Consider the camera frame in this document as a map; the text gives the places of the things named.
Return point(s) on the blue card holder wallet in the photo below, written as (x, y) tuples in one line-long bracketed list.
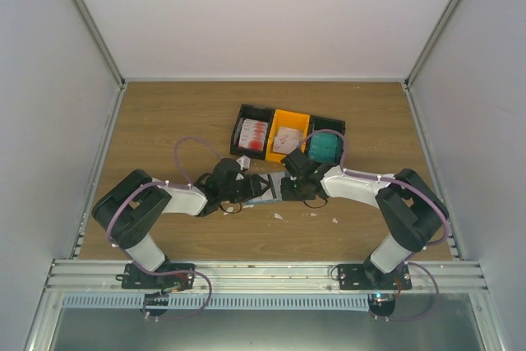
[(258, 200)]

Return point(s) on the red white cards stack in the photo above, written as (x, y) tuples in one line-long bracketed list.
[(252, 135)]

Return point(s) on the teal cards stack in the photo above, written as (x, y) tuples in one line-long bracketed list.
[(325, 147)]

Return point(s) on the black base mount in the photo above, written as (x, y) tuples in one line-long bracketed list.
[(362, 277), (170, 276)]

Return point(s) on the white red cards pile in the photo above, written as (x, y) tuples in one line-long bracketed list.
[(286, 140)]

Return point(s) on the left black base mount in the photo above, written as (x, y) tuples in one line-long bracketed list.
[(170, 276)]

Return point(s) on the white magnetic stripe card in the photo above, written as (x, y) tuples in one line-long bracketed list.
[(274, 192)]

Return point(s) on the left black bin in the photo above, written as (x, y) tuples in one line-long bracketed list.
[(248, 111)]

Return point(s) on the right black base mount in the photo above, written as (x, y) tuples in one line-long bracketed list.
[(362, 277)]

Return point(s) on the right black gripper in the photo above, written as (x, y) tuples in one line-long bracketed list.
[(287, 194)]

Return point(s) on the aluminium front rail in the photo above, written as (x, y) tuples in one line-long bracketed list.
[(285, 277)]

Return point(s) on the grey slotted cable duct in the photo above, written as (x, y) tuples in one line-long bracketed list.
[(287, 302)]

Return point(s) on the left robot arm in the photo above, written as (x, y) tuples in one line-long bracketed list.
[(129, 211)]

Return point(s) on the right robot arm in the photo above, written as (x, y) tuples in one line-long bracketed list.
[(413, 214)]

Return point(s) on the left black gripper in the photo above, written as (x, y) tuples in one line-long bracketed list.
[(253, 188)]

